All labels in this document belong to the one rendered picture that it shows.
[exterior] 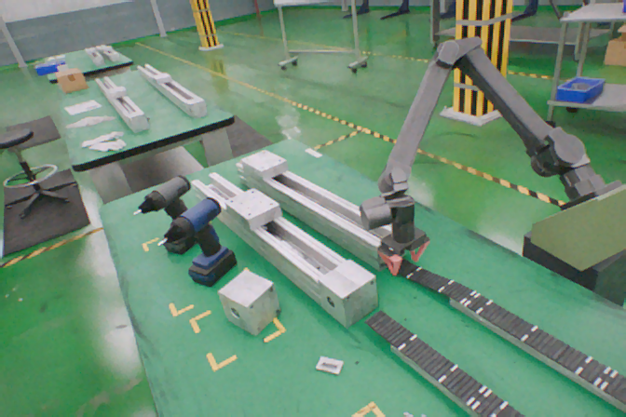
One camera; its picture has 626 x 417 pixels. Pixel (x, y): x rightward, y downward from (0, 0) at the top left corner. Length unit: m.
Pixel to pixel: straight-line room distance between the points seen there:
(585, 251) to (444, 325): 0.38
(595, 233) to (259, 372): 0.81
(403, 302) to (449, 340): 0.14
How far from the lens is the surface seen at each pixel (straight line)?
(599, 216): 1.12
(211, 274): 1.18
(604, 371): 0.94
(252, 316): 0.98
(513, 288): 1.10
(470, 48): 1.24
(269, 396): 0.91
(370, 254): 1.12
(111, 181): 2.62
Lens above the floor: 1.51
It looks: 31 degrees down
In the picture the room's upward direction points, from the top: 10 degrees counter-clockwise
